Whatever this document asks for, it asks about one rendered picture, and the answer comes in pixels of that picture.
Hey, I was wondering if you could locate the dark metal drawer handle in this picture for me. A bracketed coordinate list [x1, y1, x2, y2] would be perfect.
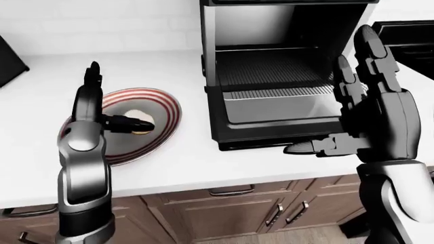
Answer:
[208, 183, 256, 197]
[0, 203, 59, 218]

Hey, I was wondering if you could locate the brown wooden base cabinet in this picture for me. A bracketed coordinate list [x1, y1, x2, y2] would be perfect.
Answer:
[0, 166, 434, 244]

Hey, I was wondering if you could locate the round bread slice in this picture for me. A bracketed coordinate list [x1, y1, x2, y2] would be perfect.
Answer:
[123, 109, 155, 136]

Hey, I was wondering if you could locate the dark metal cabinet door handle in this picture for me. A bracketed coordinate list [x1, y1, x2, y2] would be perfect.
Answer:
[18, 230, 35, 244]
[284, 200, 310, 225]
[264, 203, 284, 228]

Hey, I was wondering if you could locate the black toaster oven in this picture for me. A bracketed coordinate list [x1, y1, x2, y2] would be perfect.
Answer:
[198, 0, 380, 153]

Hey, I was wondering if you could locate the metal toaster oven rack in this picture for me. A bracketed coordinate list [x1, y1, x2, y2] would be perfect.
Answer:
[214, 47, 340, 87]

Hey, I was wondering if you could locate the black stove appliance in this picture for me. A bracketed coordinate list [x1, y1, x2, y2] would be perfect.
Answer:
[370, 20, 434, 83]

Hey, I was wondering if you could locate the red striped round plate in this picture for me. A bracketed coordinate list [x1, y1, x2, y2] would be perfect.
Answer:
[57, 87, 182, 167]

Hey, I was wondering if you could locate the flat black board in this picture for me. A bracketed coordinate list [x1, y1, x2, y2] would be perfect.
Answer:
[0, 34, 31, 89]

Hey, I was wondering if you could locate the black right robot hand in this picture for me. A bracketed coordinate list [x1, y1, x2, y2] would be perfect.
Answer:
[283, 24, 424, 164]

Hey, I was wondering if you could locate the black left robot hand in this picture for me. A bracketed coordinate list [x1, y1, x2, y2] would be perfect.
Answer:
[72, 61, 156, 134]

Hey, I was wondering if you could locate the open toaster oven door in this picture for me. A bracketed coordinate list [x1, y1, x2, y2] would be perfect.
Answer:
[204, 83, 355, 153]

